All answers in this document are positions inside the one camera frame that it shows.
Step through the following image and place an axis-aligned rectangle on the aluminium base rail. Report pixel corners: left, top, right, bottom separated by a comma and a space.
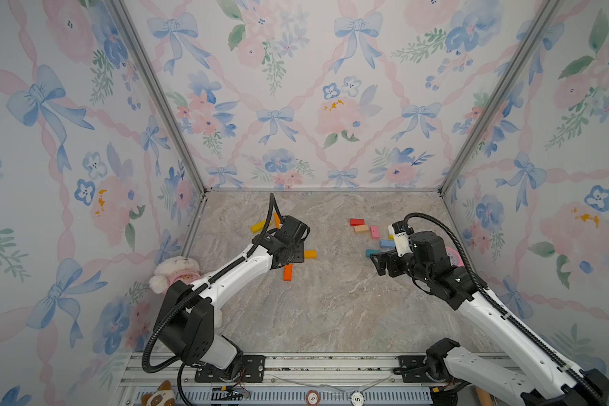
111, 353, 479, 405

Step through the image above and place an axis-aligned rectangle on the white plush bear pink shirt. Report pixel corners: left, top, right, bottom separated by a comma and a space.
149, 256, 203, 294

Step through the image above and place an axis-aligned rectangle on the wooden handle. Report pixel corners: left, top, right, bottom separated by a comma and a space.
475, 387, 494, 406

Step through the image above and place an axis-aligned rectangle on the red block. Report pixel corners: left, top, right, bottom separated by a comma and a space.
349, 218, 365, 227

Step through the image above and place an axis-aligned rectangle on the orange small block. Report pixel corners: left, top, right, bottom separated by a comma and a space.
273, 213, 282, 228

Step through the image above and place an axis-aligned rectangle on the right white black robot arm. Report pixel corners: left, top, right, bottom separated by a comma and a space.
370, 232, 609, 405

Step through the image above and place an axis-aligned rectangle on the pink alarm clock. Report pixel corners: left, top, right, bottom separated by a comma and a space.
446, 247, 465, 267

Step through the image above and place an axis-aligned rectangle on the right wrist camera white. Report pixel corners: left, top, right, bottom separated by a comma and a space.
388, 223, 412, 257

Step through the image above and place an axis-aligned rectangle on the light blue block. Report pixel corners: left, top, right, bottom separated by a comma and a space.
380, 240, 396, 250

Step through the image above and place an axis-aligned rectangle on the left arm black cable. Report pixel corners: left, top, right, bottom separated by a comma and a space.
141, 192, 311, 406

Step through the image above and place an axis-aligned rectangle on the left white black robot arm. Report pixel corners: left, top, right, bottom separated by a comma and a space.
143, 216, 311, 381

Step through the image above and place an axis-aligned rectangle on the teal block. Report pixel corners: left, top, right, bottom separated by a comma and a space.
365, 250, 383, 258

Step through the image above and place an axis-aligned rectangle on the tan wood block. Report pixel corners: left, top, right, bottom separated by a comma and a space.
354, 224, 370, 233

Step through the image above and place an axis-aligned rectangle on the pink block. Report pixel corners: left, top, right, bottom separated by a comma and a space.
370, 226, 381, 240

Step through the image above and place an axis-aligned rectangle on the red-orange block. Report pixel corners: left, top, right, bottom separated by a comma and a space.
283, 264, 294, 282

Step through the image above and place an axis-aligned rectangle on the brown white plush toy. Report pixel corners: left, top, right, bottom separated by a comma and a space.
140, 381, 176, 406

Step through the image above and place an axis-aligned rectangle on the yellow long block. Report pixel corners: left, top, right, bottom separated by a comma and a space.
251, 220, 267, 233

